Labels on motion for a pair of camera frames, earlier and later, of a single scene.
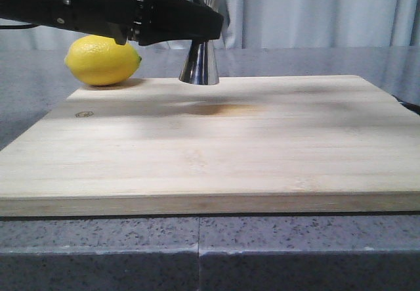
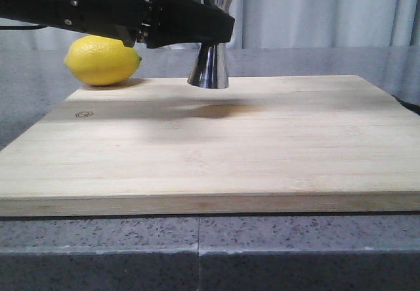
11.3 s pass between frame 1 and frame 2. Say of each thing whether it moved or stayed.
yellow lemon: stayed
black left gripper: stayed
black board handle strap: stayed
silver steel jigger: moved
